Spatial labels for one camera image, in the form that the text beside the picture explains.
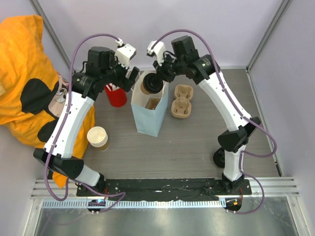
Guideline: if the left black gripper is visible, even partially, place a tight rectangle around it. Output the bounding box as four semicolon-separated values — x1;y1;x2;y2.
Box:
101;51;138;92

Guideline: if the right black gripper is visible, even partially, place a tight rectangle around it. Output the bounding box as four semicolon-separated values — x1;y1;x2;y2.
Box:
152;53;185;84

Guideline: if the single brown paper cup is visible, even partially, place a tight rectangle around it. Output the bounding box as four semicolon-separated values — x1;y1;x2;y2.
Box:
140;81;153;95

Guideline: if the single black cup lid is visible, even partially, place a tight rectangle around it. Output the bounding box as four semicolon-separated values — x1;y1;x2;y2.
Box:
143;73;163;94

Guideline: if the brown pulp cup carrier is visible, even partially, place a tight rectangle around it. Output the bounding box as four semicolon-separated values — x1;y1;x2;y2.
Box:
145;98;160;110

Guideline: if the light blue paper bag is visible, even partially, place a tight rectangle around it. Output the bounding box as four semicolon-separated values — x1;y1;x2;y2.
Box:
131;70;168;137

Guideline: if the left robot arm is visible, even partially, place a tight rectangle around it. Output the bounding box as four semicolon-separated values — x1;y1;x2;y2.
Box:
33;44;139;196

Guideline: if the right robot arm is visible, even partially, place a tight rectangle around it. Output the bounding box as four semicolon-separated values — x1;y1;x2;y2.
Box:
144;35;261;194

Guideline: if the red cup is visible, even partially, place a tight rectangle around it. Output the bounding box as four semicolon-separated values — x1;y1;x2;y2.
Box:
104;85;127;108

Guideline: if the brown cup carrier stack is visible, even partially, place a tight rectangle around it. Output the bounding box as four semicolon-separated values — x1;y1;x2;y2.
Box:
171;84;193;118

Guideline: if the paper cup stack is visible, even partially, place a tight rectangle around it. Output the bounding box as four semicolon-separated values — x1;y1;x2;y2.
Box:
87;126;109;150

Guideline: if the black lid stack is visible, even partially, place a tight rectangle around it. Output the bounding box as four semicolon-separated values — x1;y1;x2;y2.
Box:
213;148;225;168

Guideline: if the orange cartoon cloth bag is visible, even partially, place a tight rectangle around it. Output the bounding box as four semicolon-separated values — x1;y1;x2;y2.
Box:
0;14;96;189

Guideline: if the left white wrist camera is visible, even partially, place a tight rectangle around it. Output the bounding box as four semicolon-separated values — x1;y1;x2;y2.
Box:
115;38;136;69

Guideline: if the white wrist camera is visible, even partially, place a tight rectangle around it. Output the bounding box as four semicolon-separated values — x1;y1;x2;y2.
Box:
115;38;136;69
147;40;166;66

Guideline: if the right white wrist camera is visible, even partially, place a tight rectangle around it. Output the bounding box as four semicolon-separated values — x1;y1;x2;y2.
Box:
147;40;166;66

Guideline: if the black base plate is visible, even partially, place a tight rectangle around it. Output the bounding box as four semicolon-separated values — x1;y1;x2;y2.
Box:
76;177;252;201

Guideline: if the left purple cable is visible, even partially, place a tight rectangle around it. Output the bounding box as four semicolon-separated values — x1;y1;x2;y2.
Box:
43;33;127;213

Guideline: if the white slotted cable duct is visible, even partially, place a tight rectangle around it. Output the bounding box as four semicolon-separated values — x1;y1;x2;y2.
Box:
42;198;226;209

